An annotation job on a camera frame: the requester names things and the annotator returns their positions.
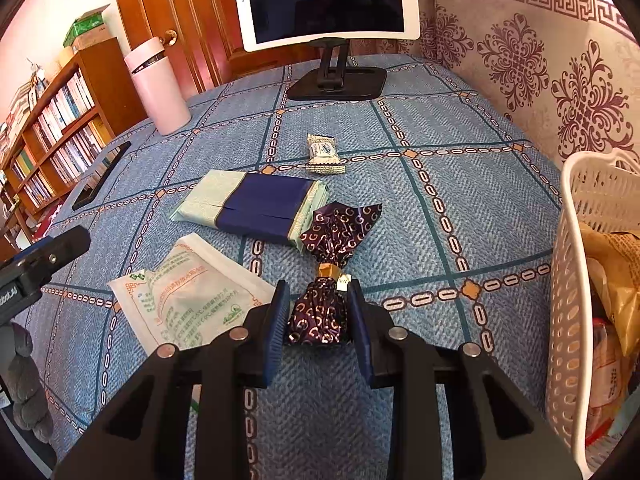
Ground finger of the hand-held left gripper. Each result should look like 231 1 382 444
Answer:
0 225 92 286

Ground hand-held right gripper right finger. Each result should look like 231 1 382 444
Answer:
347 278 583 480

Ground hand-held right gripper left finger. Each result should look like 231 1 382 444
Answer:
52 280 293 480

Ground purple foil candy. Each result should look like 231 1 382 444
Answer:
284 200 385 347

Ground white green-print packet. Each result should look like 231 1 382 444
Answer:
107 234 268 356

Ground navy and mint cracker packet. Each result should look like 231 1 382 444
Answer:
169 169 328 253

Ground white plastic basket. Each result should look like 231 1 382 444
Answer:
545 149 640 471

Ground red and clear snack packet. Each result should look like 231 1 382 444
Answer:
587 317 632 441

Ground tan crinkled snack packet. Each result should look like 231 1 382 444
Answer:
582 230 640 356

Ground person's left hand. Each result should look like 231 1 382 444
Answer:
0 321 55 443

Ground black smartphone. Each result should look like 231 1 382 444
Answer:
71 141 132 212

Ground rows of shelved books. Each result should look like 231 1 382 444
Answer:
0 70 113 221

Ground small white wrapped candy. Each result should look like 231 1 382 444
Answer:
305 132 347 176

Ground wooden bookshelf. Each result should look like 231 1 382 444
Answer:
0 36 143 241

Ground pink thermos bottle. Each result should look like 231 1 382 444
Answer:
124 37 192 136

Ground green and brown cardboard box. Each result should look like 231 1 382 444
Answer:
62 4 115 53

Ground black tablet stand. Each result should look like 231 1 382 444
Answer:
286 35 388 101

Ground wooden door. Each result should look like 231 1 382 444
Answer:
109 0 401 93

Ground patterned beige curtain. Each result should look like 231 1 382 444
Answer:
350 0 640 181

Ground white tablet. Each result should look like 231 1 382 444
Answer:
231 0 422 52

